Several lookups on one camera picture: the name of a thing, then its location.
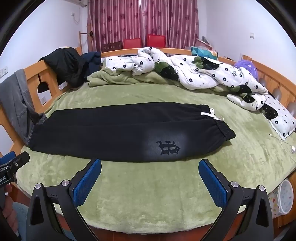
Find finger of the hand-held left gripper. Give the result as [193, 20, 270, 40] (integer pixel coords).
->
[6, 152, 30, 173]
[0, 152, 16, 164]

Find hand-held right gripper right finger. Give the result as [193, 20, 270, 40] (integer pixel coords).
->
[198, 159, 274, 241]

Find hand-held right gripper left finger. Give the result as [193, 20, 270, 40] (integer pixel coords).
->
[25, 158, 102, 241]

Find black pants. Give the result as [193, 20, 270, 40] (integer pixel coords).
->
[28, 102, 236, 163]

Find person's left hand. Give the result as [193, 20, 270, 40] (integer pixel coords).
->
[0, 185, 19, 237]

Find person's light blue fleece clothing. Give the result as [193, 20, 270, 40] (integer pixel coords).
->
[13, 202, 30, 241]

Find grey jeans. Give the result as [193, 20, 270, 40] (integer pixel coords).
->
[0, 69, 48, 145]

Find green fleece bed sheet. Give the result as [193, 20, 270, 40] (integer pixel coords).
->
[14, 82, 296, 233]

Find white starred bin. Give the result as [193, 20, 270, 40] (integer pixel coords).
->
[269, 179, 294, 218]

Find white floral pillow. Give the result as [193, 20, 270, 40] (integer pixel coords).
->
[260, 94, 296, 139]

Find black jacket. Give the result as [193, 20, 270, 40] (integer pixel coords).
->
[38, 47, 87, 87]

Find white floral quilt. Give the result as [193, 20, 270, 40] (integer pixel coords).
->
[102, 47, 269, 111]

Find navy garment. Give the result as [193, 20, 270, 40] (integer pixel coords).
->
[81, 51, 102, 79]

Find purple fluffy cushion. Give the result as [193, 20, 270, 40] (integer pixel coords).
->
[234, 60, 258, 80]

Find teal patterned cushion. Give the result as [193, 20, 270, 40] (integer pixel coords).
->
[190, 46, 218, 58]

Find wooden coat rack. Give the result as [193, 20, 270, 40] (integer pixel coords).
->
[79, 30, 95, 56]

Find dark wooden chair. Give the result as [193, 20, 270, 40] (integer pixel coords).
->
[102, 42, 123, 52]

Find red chair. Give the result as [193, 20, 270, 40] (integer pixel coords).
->
[122, 38, 141, 49]
[147, 34, 166, 48]

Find red patterned curtain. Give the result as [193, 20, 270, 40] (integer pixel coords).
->
[87, 0, 200, 54]

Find wooden bed frame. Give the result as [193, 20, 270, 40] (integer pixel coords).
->
[0, 47, 296, 241]

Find white charger cable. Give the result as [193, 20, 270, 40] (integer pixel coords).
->
[268, 133, 296, 154]

